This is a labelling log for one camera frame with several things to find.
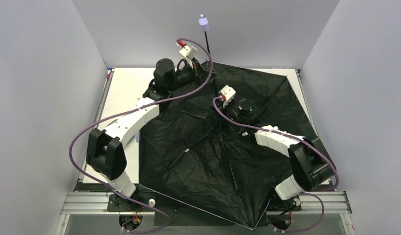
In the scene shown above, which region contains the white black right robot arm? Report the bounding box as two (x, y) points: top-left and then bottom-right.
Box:
(213, 95), (339, 201)

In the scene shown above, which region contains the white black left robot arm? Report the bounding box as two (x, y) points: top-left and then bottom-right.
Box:
(86, 58), (214, 210)

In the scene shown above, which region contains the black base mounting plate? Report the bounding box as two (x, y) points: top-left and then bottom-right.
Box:
(106, 186), (302, 228)

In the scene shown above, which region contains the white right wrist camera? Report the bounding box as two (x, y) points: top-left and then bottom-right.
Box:
(219, 85), (236, 108)

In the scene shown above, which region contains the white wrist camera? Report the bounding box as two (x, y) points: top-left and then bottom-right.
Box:
(219, 85), (236, 108)
(179, 44), (198, 62)

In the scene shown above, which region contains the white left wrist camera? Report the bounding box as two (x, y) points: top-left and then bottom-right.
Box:
(179, 44), (198, 62)

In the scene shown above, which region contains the aluminium table edge rail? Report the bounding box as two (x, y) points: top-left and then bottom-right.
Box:
(78, 69), (115, 182)

